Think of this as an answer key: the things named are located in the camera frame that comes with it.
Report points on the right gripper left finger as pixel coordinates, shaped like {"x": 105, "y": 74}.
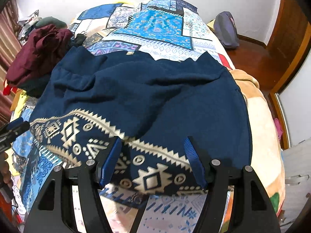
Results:
{"x": 53, "y": 209}

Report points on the navy patterned hoodie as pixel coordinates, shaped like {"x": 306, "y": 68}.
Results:
{"x": 167, "y": 114}

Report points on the yellow printed garment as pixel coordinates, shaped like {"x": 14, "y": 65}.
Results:
{"x": 19, "y": 100}

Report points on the beige fleece blanket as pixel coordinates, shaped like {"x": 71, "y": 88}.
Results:
{"x": 266, "y": 151}

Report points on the dark teal folded garment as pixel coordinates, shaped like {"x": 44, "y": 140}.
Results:
{"x": 35, "y": 87}

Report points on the maroon folded garment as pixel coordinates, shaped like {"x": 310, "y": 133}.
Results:
{"x": 44, "y": 48}

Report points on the grey purple pillow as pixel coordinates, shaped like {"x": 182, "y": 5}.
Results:
{"x": 225, "y": 30}

